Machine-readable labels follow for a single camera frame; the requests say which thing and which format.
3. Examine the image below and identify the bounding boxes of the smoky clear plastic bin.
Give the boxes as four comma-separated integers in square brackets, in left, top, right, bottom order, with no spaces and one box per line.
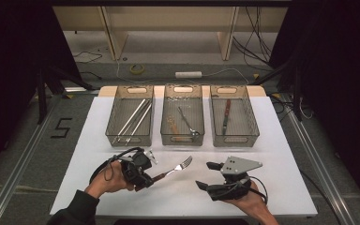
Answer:
[159,83,206,147]
[105,84,155,148]
[209,84,261,148]

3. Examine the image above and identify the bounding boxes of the knife with wooden handle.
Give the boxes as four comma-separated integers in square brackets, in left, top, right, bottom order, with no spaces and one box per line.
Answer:
[221,98,233,137]

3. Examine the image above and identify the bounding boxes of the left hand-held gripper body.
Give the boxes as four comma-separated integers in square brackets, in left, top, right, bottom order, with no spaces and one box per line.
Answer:
[119,148,159,184]

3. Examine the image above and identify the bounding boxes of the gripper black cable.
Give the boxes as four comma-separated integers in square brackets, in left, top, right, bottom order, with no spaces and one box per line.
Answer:
[88,146,145,186]
[213,175,270,206]

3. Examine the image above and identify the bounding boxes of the yellow tape roll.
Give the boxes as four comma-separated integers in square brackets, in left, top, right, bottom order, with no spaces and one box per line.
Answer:
[128,63,145,76]

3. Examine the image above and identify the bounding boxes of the dark curtain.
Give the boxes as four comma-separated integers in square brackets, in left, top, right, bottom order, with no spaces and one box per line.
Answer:
[0,0,83,184]
[267,0,360,217]

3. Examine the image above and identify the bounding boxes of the person's left hand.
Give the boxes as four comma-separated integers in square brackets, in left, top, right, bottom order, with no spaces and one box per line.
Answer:
[84,159,136,200]

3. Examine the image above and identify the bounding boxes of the white power cable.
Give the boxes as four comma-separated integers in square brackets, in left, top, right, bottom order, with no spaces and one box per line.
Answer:
[115,57,251,86]

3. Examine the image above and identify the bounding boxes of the black metal stand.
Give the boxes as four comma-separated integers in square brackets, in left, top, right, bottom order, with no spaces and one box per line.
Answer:
[35,64,96,125]
[248,58,305,122]

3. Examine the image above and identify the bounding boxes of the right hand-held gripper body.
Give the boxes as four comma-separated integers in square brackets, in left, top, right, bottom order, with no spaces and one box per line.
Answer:
[206,155,263,203]

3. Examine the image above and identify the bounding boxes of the beige wooden shelf unit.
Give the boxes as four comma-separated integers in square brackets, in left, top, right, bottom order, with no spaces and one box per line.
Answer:
[52,5,291,62]

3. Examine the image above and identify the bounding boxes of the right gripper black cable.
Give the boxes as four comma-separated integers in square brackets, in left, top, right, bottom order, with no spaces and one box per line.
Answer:
[213,175,270,206]

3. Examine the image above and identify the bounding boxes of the fork with wooden handle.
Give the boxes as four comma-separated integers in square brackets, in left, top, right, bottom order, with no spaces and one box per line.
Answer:
[151,155,194,184]

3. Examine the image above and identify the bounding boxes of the person's right hand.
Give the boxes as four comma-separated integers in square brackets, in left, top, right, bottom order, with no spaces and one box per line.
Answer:
[224,180,268,217]

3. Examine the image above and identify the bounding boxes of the thin black floor cable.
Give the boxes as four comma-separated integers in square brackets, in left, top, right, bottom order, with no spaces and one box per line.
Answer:
[73,50,104,65]

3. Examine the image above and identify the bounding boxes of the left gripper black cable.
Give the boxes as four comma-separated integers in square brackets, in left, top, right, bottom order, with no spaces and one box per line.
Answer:
[88,146,145,186]

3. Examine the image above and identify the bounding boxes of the aluminium floor rail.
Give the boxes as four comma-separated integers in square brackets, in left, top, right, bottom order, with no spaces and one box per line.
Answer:
[0,93,64,225]
[284,107,358,225]

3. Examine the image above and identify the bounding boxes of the white power strip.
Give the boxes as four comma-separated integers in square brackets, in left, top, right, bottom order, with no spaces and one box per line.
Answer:
[174,70,203,80]

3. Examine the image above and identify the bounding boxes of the silver metal spoon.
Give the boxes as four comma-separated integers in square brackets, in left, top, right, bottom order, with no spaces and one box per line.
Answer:
[176,105,202,139]

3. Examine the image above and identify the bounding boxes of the bundle of black cables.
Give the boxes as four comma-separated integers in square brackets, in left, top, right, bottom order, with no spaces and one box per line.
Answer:
[232,6,275,68]

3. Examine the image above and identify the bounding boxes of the silver metal chopstick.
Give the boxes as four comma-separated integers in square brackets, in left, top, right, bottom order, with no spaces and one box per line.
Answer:
[115,100,151,143]

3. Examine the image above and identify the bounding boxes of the white table cover sheet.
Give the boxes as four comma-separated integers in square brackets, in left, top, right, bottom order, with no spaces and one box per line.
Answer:
[49,96,319,219]

